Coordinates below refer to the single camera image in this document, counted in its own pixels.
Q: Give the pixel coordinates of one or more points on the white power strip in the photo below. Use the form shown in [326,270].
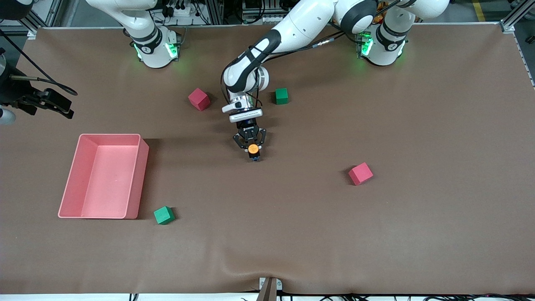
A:
[184,11]

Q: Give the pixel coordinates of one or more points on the grey metal bracket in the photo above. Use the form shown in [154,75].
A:
[279,285]

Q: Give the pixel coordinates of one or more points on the aluminium frame profile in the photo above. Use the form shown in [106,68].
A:
[31,23]
[512,21]

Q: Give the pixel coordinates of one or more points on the pink foam cube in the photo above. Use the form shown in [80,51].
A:
[360,174]
[198,98]

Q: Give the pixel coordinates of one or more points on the green foam cube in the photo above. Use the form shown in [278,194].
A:
[163,215]
[281,95]

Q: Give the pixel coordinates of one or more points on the white terminal block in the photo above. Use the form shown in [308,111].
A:
[271,19]

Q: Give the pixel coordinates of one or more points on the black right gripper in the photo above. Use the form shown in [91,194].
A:
[13,93]

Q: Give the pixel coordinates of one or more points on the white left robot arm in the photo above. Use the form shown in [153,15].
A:
[301,25]

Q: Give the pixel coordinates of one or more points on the yellow capped push button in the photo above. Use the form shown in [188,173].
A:
[253,149]

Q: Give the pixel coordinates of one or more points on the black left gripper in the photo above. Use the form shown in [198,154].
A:
[245,126]

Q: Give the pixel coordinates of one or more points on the orange packaged goods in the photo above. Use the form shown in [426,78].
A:
[379,19]

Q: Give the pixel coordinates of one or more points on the brown table cover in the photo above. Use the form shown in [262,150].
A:
[267,234]

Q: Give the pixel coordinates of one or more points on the aluminium frame post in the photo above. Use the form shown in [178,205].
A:
[215,11]

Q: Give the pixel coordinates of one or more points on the pink plastic tray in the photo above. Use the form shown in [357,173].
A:
[104,179]

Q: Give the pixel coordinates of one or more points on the brown wooden strip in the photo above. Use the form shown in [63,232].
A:
[268,292]

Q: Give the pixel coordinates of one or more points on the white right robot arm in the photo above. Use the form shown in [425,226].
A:
[146,37]

